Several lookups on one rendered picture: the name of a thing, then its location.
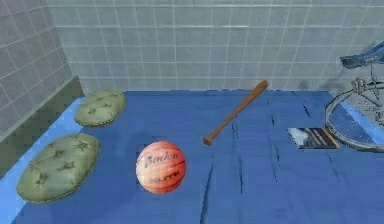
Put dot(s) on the blue bed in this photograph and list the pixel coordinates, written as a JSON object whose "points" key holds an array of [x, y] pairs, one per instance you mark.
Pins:
{"points": [[253, 180]]}

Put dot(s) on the orange basketball with black stripes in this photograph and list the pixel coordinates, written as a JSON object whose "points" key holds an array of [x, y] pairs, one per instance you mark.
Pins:
{"points": [[160, 168]]}

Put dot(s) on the brown wooden baseball bat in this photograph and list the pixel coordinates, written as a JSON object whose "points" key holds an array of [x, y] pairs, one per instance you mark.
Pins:
{"points": [[237, 111]]}

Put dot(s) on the green tufted pillow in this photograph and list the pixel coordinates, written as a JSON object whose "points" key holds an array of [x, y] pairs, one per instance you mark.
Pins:
{"points": [[60, 168], [100, 107]]}

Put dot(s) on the dark striped book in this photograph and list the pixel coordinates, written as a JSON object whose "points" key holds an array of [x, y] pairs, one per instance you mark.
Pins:
{"points": [[312, 138]]}

